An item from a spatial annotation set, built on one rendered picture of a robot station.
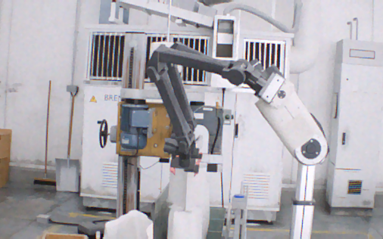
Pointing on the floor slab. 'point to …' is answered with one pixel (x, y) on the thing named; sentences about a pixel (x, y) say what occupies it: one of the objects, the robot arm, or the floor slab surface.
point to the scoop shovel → (69, 177)
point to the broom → (45, 155)
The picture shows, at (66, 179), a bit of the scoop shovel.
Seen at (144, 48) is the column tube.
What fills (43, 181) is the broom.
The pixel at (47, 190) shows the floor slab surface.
